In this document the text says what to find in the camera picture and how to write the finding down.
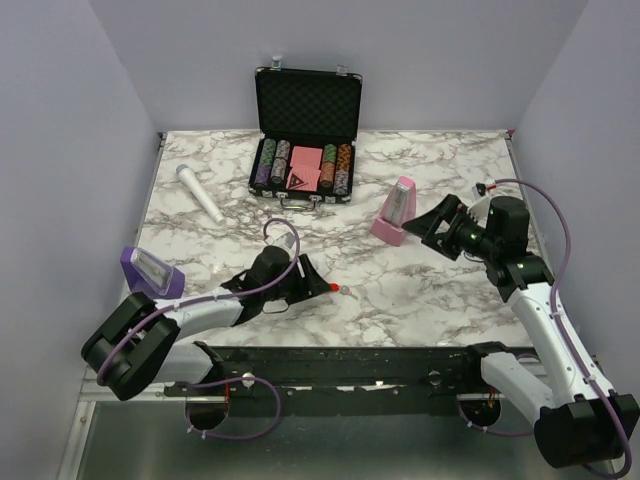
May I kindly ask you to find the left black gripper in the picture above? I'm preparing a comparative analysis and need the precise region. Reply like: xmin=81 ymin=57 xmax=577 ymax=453
xmin=263 ymin=254 xmax=333 ymax=305

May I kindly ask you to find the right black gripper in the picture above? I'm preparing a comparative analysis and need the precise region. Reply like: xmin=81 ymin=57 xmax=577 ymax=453
xmin=403 ymin=192 xmax=500 ymax=261

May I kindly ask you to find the silver key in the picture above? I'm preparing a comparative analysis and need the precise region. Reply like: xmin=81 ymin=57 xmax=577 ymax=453
xmin=339 ymin=285 xmax=359 ymax=300

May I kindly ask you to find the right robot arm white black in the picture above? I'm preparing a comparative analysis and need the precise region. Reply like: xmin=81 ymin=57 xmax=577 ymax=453
xmin=402 ymin=195 xmax=639 ymax=468

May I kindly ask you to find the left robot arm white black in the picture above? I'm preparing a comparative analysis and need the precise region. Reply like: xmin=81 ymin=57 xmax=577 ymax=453
xmin=81 ymin=246 xmax=339 ymax=401

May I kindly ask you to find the pink metronome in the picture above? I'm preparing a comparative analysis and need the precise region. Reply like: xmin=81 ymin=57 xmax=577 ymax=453
xmin=371 ymin=176 xmax=416 ymax=247

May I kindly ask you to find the red playing card deck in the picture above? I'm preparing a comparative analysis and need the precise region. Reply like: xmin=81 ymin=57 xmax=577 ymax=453
xmin=286 ymin=146 xmax=322 ymax=192

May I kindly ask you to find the black poker chip case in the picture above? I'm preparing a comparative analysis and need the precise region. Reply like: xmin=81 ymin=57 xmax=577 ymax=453
xmin=248 ymin=60 xmax=363 ymax=209

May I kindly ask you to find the purple metronome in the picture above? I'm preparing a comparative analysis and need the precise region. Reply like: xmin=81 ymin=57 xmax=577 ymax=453
xmin=120 ymin=246 xmax=186 ymax=300

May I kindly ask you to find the white microphone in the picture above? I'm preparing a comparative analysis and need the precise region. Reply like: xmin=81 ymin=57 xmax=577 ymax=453
xmin=176 ymin=164 xmax=224 ymax=224

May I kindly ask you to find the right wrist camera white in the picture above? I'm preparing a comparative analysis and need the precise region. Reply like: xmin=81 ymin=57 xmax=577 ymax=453
xmin=468 ymin=181 xmax=496 ymax=221

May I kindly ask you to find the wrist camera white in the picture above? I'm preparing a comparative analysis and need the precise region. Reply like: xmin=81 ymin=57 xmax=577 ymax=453
xmin=468 ymin=181 xmax=496 ymax=221
xmin=272 ymin=232 xmax=296 ymax=252

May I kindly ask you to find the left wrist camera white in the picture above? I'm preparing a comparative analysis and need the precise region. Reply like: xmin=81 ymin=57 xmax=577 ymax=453
xmin=272 ymin=232 xmax=296 ymax=252

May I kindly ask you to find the black mounting rail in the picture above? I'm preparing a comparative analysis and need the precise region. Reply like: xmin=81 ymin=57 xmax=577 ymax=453
xmin=164 ymin=343 xmax=546 ymax=419

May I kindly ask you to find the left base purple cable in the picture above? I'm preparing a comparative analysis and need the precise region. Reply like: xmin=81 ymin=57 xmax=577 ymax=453
xmin=185 ymin=375 xmax=282 ymax=442

